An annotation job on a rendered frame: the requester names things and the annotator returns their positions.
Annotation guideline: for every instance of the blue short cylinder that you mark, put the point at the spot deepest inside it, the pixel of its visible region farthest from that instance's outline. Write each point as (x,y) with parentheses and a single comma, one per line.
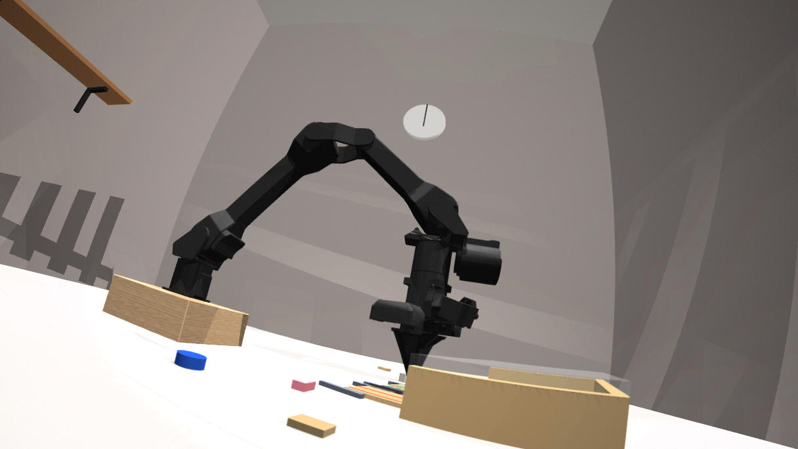
(190,360)

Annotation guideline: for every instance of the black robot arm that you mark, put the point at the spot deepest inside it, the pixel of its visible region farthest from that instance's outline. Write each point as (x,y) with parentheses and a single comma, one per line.
(218,236)

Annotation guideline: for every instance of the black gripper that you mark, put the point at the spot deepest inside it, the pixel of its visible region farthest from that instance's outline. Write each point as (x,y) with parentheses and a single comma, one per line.
(417,334)

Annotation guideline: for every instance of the small pink block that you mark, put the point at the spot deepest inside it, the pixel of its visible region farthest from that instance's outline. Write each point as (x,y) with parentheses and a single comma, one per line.
(303,384)

